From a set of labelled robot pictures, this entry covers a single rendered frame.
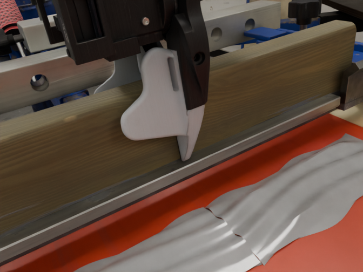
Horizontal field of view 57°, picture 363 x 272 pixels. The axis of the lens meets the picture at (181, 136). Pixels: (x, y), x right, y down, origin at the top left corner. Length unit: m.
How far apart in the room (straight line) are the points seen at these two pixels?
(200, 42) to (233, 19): 0.36
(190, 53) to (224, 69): 0.07
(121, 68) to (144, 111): 0.06
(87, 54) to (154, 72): 0.05
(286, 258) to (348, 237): 0.05
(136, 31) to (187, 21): 0.03
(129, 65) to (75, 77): 0.20
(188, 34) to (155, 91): 0.04
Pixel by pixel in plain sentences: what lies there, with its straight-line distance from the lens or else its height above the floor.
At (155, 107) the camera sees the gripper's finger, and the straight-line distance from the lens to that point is 0.22.
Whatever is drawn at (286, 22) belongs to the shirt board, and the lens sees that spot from 1.02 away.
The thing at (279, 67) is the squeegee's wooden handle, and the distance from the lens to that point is 0.31.
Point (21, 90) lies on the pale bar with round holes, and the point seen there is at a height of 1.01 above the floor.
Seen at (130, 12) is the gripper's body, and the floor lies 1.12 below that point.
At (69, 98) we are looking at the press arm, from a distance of 0.67.
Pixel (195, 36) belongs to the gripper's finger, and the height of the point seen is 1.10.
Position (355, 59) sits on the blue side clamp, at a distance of 0.46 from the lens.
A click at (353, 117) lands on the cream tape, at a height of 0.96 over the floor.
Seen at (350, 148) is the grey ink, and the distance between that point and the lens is 0.35.
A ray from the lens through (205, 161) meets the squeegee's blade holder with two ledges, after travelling 0.27.
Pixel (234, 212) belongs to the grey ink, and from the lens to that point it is 0.26.
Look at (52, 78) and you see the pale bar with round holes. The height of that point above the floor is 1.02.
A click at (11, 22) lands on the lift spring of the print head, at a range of 0.66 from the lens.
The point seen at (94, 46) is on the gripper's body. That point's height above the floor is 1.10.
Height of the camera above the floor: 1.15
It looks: 30 degrees down
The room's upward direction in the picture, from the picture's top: 8 degrees counter-clockwise
